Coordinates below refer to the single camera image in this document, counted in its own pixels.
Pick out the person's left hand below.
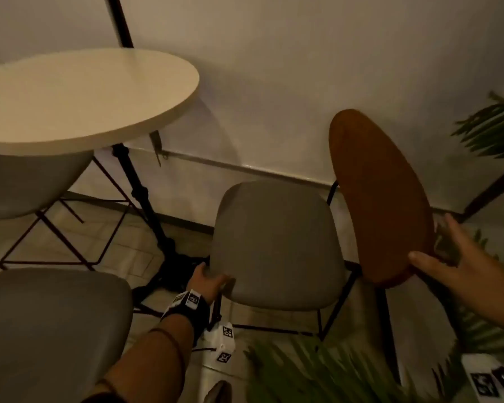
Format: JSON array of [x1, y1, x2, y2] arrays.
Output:
[[187, 262, 235, 306]]

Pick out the person's right hand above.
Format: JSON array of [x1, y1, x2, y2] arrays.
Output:
[[408, 213, 504, 330]]

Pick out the grey chair with brown backrest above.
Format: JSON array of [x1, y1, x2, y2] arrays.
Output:
[[209, 109, 438, 384]]

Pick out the person's left forearm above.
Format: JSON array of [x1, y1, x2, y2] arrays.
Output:
[[81, 318, 195, 403]]

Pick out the dark slanted wooden bar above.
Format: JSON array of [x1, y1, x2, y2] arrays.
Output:
[[459, 159, 504, 224]]

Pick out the green palm leaves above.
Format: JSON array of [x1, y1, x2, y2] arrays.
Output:
[[451, 91, 504, 160]]

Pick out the grey cushioned chair seat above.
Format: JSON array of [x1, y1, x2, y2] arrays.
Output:
[[0, 268, 134, 403]]

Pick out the black slanted pole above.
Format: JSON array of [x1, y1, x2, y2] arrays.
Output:
[[104, 0, 134, 49]]

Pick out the black wrist strap with markers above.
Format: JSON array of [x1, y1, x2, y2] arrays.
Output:
[[161, 290, 214, 345]]

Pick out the white wrist camera with markers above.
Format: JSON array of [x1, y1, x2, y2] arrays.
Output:
[[461, 347, 504, 400], [201, 319, 237, 368]]

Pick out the thin dark cord bracelet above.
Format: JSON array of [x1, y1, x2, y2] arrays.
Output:
[[148, 327, 186, 367]]

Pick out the white shell chair wire legs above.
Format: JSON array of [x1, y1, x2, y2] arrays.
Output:
[[0, 150, 145, 272]]

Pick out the round white table black pedestal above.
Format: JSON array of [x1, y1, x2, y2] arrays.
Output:
[[0, 48, 213, 317]]

